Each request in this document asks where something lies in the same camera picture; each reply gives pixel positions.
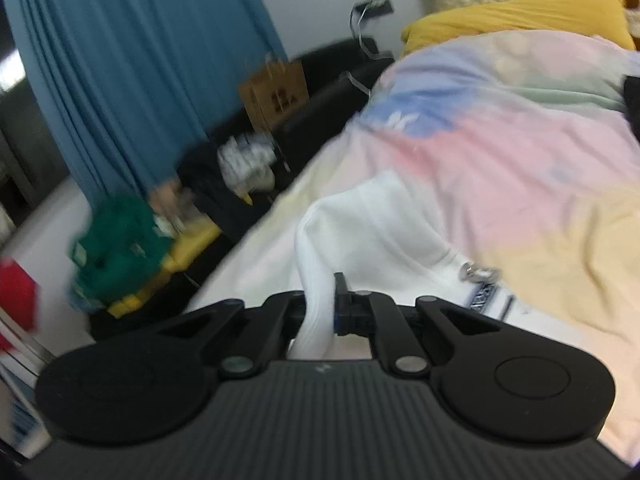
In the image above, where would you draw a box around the yellow pillow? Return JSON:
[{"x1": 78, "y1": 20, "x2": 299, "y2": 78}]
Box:
[{"x1": 400, "y1": 0, "x2": 638, "y2": 58}]

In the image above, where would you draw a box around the white patterned cloth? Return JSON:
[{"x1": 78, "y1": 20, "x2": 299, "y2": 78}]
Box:
[{"x1": 217, "y1": 132, "x2": 278, "y2": 196}]

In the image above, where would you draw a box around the red object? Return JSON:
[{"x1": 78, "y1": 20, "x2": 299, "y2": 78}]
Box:
[{"x1": 0, "y1": 257, "x2": 41, "y2": 351}]

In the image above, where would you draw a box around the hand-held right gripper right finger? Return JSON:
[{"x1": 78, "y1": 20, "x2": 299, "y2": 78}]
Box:
[{"x1": 333, "y1": 272, "x2": 501, "y2": 377}]

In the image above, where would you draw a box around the blue curtain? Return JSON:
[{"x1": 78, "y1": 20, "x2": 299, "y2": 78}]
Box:
[{"x1": 0, "y1": 0, "x2": 288, "y2": 211}]

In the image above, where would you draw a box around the white garment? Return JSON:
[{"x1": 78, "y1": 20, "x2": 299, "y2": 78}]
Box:
[{"x1": 289, "y1": 170, "x2": 526, "y2": 361}]

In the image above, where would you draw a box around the dark cloth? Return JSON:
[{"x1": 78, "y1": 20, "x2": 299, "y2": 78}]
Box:
[{"x1": 621, "y1": 74, "x2": 640, "y2": 143}]

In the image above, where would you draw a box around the black sofa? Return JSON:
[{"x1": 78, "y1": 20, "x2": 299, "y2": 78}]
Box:
[{"x1": 90, "y1": 37, "x2": 396, "y2": 341}]

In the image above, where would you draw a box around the wall power socket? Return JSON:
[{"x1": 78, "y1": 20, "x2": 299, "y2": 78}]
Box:
[{"x1": 352, "y1": 0, "x2": 394, "y2": 17}]

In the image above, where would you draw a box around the yellow bag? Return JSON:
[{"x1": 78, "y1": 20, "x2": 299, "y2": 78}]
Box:
[{"x1": 107, "y1": 220, "x2": 223, "y2": 318}]

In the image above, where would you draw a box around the green cloth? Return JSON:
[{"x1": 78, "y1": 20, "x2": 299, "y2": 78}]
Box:
[{"x1": 70, "y1": 195, "x2": 173, "y2": 311}]

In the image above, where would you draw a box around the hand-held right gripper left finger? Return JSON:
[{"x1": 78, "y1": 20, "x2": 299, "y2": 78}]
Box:
[{"x1": 157, "y1": 290, "x2": 307, "y2": 380}]

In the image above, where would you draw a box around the white cable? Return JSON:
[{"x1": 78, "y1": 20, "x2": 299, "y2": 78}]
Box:
[{"x1": 340, "y1": 5, "x2": 393, "y2": 96}]

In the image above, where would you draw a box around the brown paper bag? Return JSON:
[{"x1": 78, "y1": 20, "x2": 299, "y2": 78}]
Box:
[{"x1": 238, "y1": 54, "x2": 308, "y2": 133}]

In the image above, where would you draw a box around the pastel patchwork blanket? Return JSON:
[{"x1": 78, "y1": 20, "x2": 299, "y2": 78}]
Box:
[{"x1": 185, "y1": 30, "x2": 640, "y2": 463}]

